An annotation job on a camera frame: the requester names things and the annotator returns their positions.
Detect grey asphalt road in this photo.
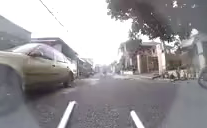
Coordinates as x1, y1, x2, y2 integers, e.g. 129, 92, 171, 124
0, 73, 207, 128

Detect house with pale pillars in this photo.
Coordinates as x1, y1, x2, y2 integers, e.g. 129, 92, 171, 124
117, 40, 167, 76

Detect robot's own part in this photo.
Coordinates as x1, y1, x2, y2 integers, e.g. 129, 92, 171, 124
56, 100, 78, 128
129, 110, 146, 128

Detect gold car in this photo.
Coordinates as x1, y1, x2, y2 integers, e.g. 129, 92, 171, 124
0, 42, 76, 116

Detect large overhanging tree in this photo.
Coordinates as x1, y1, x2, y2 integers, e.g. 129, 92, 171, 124
105, 0, 207, 45

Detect pale building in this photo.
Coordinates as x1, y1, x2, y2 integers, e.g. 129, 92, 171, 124
164, 31, 207, 80

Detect dark gabled building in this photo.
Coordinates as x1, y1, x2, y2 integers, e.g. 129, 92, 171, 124
0, 13, 33, 52

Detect overhead wires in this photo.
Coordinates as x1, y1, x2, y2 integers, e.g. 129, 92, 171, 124
38, 0, 69, 33

